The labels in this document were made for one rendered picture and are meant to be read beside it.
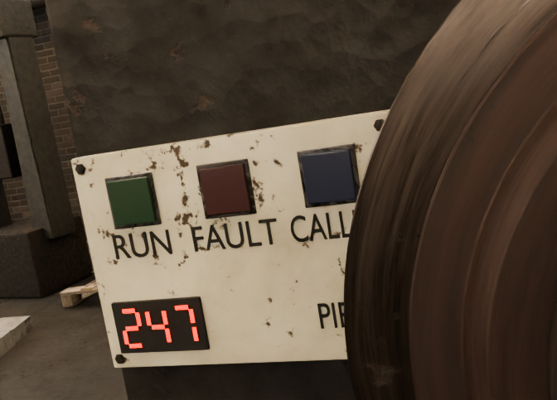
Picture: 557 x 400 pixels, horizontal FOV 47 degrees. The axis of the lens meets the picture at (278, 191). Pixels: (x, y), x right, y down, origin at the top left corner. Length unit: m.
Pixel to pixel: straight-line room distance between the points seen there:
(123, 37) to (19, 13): 5.23
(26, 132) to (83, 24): 5.03
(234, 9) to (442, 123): 0.23
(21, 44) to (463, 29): 5.46
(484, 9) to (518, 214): 0.10
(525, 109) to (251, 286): 0.27
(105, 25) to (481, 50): 0.32
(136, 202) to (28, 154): 5.10
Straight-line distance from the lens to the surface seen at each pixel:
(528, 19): 0.32
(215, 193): 0.49
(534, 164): 0.29
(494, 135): 0.30
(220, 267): 0.50
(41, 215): 5.64
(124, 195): 0.52
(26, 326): 4.75
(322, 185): 0.46
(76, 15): 0.56
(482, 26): 0.32
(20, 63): 5.65
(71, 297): 5.10
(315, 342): 0.50
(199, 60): 0.51
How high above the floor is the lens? 1.26
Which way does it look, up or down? 8 degrees down
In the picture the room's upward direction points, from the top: 9 degrees counter-clockwise
